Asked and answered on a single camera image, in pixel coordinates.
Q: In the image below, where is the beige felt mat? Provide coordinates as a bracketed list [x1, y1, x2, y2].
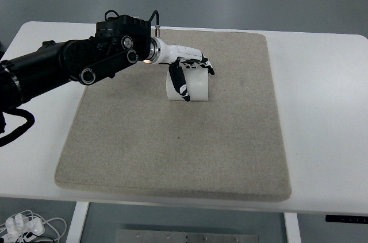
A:
[54, 28, 293, 205]

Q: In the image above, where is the white cable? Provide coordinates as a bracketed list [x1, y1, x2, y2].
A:
[0, 209, 68, 243]

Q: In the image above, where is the white ribbed cup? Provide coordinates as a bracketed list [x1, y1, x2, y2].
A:
[166, 64, 210, 103]

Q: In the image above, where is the white table leg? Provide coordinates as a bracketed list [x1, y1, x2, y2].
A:
[282, 212, 302, 243]
[66, 201, 90, 243]

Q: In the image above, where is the black table control panel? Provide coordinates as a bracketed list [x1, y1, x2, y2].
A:
[325, 214, 368, 223]

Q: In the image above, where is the white power strip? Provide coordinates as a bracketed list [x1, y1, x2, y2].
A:
[5, 213, 46, 237]

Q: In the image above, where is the white and black hand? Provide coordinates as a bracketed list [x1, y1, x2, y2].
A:
[156, 43, 216, 103]

